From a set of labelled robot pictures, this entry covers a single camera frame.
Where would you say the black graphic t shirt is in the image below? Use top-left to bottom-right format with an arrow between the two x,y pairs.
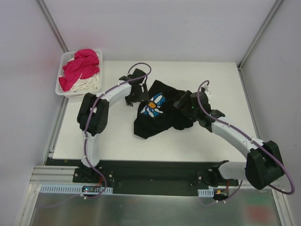
134,80 -> 194,139

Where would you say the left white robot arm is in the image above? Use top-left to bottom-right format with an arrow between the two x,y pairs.
72,68 -> 149,183

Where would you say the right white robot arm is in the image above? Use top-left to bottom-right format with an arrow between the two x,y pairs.
174,88 -> 285,190

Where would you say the white t shirt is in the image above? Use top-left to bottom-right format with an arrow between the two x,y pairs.
60,53 -> 101,92

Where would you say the pink t shirt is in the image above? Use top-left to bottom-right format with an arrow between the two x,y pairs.
58,48 -> 100,92

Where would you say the white plastic basket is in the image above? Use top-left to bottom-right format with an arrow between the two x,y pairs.
55,48 -> 103,98

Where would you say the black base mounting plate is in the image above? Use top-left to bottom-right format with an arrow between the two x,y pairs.
46,159 -> 239,196

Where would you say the right white cable duct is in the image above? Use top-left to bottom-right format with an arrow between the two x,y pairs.
198,188 -> 214,198

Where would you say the white cable duct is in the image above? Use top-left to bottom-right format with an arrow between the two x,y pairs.
40,185 -> 113,195
198,188 -> 214,198

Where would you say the left white cable duct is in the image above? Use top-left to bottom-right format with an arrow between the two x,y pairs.
40,185 -> 113,195

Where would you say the aluminium frame rail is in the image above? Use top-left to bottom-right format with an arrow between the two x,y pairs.
30,165 -> 77,184

